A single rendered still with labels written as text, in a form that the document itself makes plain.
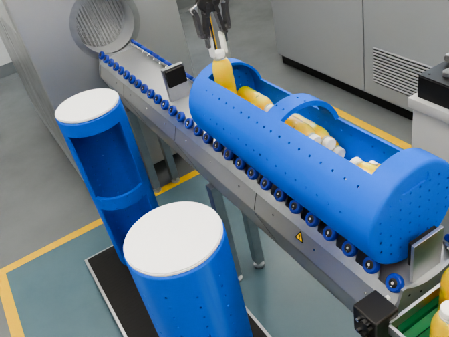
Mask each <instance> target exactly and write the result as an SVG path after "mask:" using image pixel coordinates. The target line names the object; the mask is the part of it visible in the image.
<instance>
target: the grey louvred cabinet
mask: <svg viewBox="0 0 449 337"><path fill-rule="evenodd" d="M271 5H272V11H273V21H274V26H275V36H276V41H277V51H278V53H279V54H280V55H282V58H283V63H286V64H288V65H290V66H293V67H294V68H297V69H299V70H301V71H303V72H306V73H308V74H310V75H312V76H315V77H316V78H319V79H321V80H323V81H325V82H328V83H330V84H332V85H334V86H337V87H338V88H341V89H343V90H345V91H348V92H350V93H352V94H355V95H356V96H359V97H360V98H363V99H365V100H368V101H370V102H372V103H374V104H377V105H378V106H381V107H383V108H385V109H387V110H390V111H392V112H394V113H396V114H399V115H400V116H403V117H405V118H407V119H409V120H413V109H412V108H410V107H408V97H410V96H412V95H413V94H415V93H417V92H418V76H419V75H418V74H421V73H422V72H425V71H426V70H429V69H430V68H432V67H434V66H436V65H438V64H440V63H442V62H444V61H445V60H444V56H446V54H447V53H449V0H271Z"/></svg>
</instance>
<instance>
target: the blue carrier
mask: <svg viewBox="0 0 449 337"><path fill-rule="evenodd" d="M228 59H229V61H230V63H231V65H232V68H233V75H234V78H235V85H236V90H237V91H238V89H239V88H241V87H242V86H248V87H250V88H252V89H254V90H256V91H258V92H260V93H261V94H263V95H265V96H266V97H268V98H269V99H270V100H271V101H272V103H273V104H274V106H272V107H271V108H270V109H269V111H268V112H265V111H264V110H262V109H260V108H258V107H256V106H255V105H253V104H252V103H250V102H248V101H246V100H245V99H243V98H241V97H240V96H238V95H236V94H235V93H233V92H231V91H230V90H228V89H226V88H224V87H223V86H221V85H219V84H218V83H216V82H215V81H214V76H213V73H212V63H211V64H209V65H207V67H205V68H204V69H203V70H202V71H201V72H200V73H199V75H198V76H197V77H196V79H195V81H194V83H193V85H192V87H191V90H190V96H189V109H190V114H191V116H192V119H193V120H194V122H195V123H196V124H197V126H199V127H200V128H201V129H203V130H204V131H205V132H206V133H208V134H209V135H210V136H212V137H213V138H214V139H215V140H217V141H218V142H220V143H221V144H222V145H223V146H225V147H226V148H227V149H229V150H230V151H231V152H233V153H234V154H235V155H237V156H238V157H239V158H240V159H242V160H243V161H245V162H246V163H247V164H248V165H249V166H251V167H252V168H254V169H255V170H256V171H257V172H259V173H260V174H262V175H263V176H264V177H265V178H266V179H268V180H269V181H271V182H272V183H273V184H274V185H276V186H277V187H279V188H280V189H281V190H282V191H284V192H285V193H287V194H288V195H289V196H290V197H291V198H293V199H294V200H296V201H297V202H298V203H299V204H301V205H302V206H303V207H305V208H306V209H307V210H308V211H310V212H311V213H313V214H314V215H315V216H316V217H318V218H319V219H320V220H322V221H323V222H324V223H326V224H327V225H328V226H330V227H331V228H332V229H333V230H335V231H336V232H338V233H339V234H340V235H341V236H342V237H344V238H345V239H347V240H348V241H349V242H350V243H352V244H353V245H355V246H356V247H357V248H358V249H360V250H361V251H362V252H364V253H365V254H366V255H367V256H369V257H370V258H372V259H373V260H374V261H376V262H378V263H380V264H393V263H397V262H400V261H402V260H404V259H406V258H408V244H409V242H411V241H412V240H413V239H415V238H417V236H419V235H421V234H422V233H423V232H425V231H427V230H428V229H429V228H431V227H432V226H434V225H435V226H436V227H439V225H440V224H441V222H442V220H443V218H444V216H445V215H446V212H447V210H448V208H449V164H448V163H447V162H446V161H445V160H443V159H441V158H439V157H437V156H435V155H433V154H431V153H429V152H427V151H425V150H423V149H421V148H408V149H405V150H402V149H400V148H398V147H396V146H394V145H393V144H390V143H389V142H386V141H385V140H382V139H380V138H378V137H376V136H374V135H372V134H370V133H368V132H367V131H365V130H363V129H361V128H359V127H357V126H355V125H353V124H351V123H349V122H347V121H345V120H343V119H341V118H339V116H338V114H337V112H336V110H335V109H334V107H333V106H331V105H330V104H328V103H327V102H324V101H323V100H320V99H319V98H316V97H315V96H312V95H310V94H304V93H300V94H292V93H290V92H288V91H286V90H284V89H282V88H280V87H278V86H276V85H274V84H272V83H270V82H268V81H266V80H264V79H262V77H261V75H260V74H259V72H258V71H257V70H256V69H255V68H254V67H253V66H250V65H249V64H246V63H245V62H242V61H241V60H238V59H235V58H228ZM295 113H296V114H300V115H302V116H303V117H305V118H307V119H309V120H310V121H312V122H314V123H316V124H318V125H320V126H322V127H324V129H326V131H328V133H329V135H330V136H332V137H334V139H336V141H338V143H339V145H340V147H342V148H344V149H345V151H346V154H345V156H344V158H343V157H341V156H339V155H338V154H336V153H334V152H333V151H331V150H329V149H328V148H326V147H324V146H323V145H321V144H319V143H318V142H315V141H314V140H312V139H311V138H309V137H308V136H305V135H304V134H302V133H300V132H299V131H297V130H295V129H294V128H292V127H290V126H289V125H287V124H285V123H284V122H285V121H286V119H288V118H289V117H290V116H291V115H292V114H295ZM355 157H359V158H360V159H362V161H364V162H369V161H372V160H373V161H375V162H377V163H379V164H381V165H380V166H379V167H378V168H377V169H376V170H375V171H374V172H373V173H372V174H370V173H368V172H367V171H365V170H363V169H362V168H360V167H358V166H356V165H355V164H353V163H352V162H350V160H351V159H353V158H355Z"/></svg>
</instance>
